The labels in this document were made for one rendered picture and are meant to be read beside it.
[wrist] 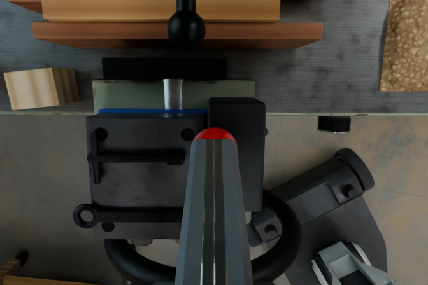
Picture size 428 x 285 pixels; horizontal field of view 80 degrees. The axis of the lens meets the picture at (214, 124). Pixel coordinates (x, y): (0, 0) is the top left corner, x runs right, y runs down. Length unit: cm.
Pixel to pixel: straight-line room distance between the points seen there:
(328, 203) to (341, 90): 93
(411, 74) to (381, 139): 112
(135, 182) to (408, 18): 30
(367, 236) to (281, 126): 60
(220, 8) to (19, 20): 22
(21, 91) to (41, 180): 124
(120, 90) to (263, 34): 13
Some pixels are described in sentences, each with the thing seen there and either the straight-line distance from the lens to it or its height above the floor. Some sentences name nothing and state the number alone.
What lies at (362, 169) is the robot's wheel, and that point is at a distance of 121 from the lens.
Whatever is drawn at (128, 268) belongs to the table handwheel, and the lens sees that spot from 34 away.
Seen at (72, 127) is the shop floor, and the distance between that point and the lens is 137.
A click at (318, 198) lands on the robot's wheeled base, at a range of 118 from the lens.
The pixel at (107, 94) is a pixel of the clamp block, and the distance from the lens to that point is 24.
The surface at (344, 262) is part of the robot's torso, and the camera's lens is 115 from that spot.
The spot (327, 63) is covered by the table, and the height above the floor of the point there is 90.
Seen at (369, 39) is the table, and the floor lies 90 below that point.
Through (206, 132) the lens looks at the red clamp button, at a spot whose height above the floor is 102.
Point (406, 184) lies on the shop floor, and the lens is 159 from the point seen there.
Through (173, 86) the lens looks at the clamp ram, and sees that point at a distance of 22.
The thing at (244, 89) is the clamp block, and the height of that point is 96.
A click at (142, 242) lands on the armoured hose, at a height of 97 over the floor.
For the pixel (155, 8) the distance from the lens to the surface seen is 22.
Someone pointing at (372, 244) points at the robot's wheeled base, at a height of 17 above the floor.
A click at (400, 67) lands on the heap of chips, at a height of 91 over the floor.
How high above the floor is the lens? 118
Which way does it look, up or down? 80 degrees down
